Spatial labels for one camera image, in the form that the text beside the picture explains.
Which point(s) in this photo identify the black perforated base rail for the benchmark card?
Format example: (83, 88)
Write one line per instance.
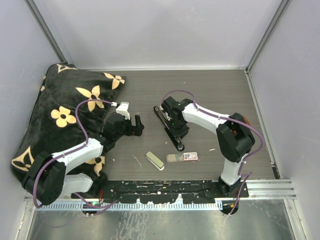
(160, 191)

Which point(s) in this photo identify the red white staple box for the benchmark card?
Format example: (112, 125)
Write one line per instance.
(182, 157)

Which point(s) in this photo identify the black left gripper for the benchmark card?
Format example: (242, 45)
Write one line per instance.
(135, 130)

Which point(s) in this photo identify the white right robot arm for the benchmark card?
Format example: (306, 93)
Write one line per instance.
(235, 139)

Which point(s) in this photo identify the orange brown cloth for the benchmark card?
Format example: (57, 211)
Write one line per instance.
(245, 121)

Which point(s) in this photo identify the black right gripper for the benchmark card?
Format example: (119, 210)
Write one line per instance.
(182, 132)

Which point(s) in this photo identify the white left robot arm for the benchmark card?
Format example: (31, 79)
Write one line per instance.
(48, 177)

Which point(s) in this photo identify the black stapler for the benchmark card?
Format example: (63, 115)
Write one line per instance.
(175, 140)

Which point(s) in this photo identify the black floral cushion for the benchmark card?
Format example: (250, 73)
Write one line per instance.
(68, 96)

